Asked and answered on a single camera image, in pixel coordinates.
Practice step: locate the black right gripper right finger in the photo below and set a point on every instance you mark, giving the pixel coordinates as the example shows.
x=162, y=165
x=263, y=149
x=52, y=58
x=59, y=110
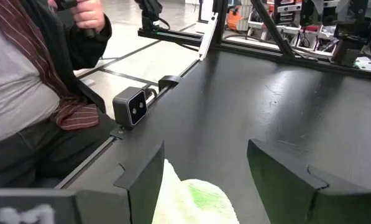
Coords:
x=297, y=199

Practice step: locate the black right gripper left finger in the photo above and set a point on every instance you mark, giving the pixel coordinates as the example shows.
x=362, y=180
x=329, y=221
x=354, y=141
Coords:
x=95, y=205

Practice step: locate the green microfiber towel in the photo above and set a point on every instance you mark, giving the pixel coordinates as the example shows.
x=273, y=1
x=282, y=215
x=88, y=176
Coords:
x=188, y=202

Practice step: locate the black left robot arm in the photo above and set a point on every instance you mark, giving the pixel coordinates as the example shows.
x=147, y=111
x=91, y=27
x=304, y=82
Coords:
x=353, y=31

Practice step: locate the person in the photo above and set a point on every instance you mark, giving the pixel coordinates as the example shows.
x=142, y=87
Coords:
x=14, y=93

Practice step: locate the shelving rack with red bins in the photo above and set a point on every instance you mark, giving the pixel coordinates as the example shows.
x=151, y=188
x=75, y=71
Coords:
x=284, y=15

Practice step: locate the person's hand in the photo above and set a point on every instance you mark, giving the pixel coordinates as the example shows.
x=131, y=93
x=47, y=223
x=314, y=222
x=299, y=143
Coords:
x=89, y=14

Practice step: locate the black table-level camera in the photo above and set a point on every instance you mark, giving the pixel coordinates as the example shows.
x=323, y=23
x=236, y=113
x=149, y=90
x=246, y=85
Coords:
x=129, y=107

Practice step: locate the black aluminium rig frame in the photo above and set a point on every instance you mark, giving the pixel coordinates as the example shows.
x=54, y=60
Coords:
x=266, y=37

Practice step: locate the silver metal bracket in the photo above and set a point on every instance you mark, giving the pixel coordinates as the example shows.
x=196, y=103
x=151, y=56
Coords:
x=208, y=37

